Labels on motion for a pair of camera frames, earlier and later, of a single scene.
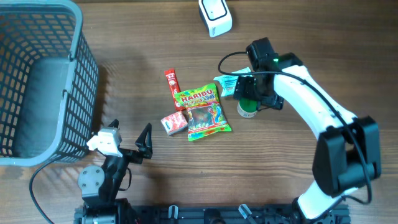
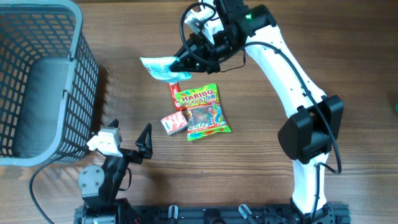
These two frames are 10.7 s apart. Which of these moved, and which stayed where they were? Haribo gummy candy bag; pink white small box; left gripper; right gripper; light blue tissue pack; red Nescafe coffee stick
Moved: right gripper; light blue tissue pack
Stayed: red Nescafe coffee stick; Haribo gummy candy bag; pink white small box; left gripper
